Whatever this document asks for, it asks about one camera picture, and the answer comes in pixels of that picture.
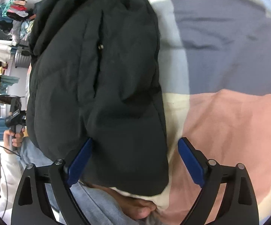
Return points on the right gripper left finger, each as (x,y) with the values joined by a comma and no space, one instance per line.
(31,205)

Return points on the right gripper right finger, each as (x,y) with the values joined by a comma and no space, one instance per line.
(239,204)

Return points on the black puffer jacket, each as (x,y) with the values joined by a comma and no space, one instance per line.
(95,74)

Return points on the white sleeve forearm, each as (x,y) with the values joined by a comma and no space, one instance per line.
(11,175)

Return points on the teal clothes hanger rack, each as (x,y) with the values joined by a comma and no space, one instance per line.
(4,7)

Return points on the person's left hand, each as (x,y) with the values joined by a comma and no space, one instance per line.
(13,140)

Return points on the grey suitcase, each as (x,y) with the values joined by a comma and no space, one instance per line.
(22,57)

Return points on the patchwork bed cover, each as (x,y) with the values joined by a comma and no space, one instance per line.
(215,76)

